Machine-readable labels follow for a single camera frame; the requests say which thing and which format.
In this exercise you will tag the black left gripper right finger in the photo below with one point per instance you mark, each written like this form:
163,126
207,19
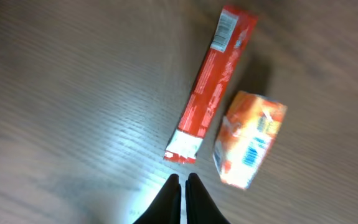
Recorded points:
200,207

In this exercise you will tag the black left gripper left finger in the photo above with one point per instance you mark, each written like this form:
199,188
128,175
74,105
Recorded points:
166,206

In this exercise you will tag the small orange carton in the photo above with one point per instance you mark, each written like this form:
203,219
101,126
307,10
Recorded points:
248,131

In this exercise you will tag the red white tube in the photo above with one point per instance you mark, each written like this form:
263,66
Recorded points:
230,39

